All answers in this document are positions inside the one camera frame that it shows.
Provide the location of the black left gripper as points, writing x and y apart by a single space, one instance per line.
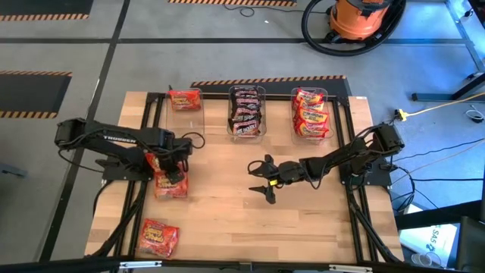
174 153

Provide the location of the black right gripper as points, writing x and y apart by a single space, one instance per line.
290 172

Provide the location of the orange Saucy Noods packet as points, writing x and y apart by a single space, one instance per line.
152 163
158 238
185 100
170 191

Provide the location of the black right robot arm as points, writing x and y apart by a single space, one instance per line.
341 157

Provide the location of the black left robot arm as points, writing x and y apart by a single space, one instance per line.
113 138

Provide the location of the clear plastic bin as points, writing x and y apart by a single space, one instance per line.
246 139
185 129
312 142

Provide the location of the black hazard-striped floor mat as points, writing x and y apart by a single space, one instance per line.
265 85
38 7
30 95
227 3

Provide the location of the orange shop vacuum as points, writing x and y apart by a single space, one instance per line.
341 52
356 21

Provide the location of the white printed box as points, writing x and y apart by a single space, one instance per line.
432 242

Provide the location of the clear plastic cup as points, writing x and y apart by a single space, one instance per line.
424 259

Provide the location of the black aluminium table frame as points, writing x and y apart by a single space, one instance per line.
159 113

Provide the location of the silver metal bracket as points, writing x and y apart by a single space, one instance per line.
140 264
350 268

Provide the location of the black camera mount rail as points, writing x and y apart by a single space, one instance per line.
57 265

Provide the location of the black desk frame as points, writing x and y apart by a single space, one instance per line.
435 96

